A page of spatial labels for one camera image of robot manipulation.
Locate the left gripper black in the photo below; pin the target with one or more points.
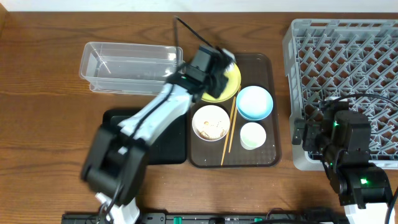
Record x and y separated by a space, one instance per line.
219 82

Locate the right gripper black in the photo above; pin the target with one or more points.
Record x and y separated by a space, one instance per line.
314 130

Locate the yellow plate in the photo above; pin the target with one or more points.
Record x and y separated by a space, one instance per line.
234 82

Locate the pale green cup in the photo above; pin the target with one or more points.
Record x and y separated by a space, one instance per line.
252 136

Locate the blue bowl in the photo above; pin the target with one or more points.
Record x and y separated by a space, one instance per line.
254 103

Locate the rice food waste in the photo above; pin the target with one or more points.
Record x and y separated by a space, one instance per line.
211 130

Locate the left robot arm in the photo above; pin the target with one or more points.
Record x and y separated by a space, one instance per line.
116 163

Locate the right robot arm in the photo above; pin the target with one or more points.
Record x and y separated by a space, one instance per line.
342 138

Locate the grey dishwasher rack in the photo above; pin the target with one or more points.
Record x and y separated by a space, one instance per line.
352 58

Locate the wooden chopstick left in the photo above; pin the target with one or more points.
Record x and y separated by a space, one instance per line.
227 135

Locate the wooden chopstick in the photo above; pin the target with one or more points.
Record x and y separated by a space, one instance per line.
235 111
227 135

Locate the brown tray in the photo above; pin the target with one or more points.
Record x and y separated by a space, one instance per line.
256 70

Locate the wooden chopstick right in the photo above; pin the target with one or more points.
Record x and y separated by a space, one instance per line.
235 111

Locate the black bin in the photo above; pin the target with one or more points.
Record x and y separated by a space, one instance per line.
169 148

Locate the clear plastic bin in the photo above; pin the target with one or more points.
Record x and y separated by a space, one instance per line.
128 67

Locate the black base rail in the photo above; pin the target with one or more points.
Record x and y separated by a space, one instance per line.
318 215

